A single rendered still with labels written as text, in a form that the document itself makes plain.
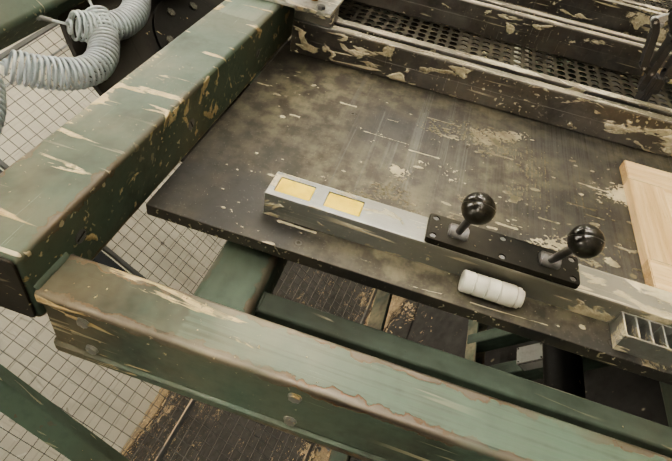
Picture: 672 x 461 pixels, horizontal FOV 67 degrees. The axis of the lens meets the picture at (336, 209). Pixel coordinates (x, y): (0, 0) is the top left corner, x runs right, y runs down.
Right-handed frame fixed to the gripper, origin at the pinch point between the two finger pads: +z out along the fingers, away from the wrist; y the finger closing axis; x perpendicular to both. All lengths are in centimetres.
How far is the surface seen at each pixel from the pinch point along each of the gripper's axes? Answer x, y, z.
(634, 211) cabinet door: 30.1, 2.8, 6.9
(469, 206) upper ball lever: 58, 32, -7
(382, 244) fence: 54, 40, 7
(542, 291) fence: 54, 19, 6
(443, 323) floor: -78, -7, 188
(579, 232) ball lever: 57, 20, -7
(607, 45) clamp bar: -27.5, 2.8, 3.1
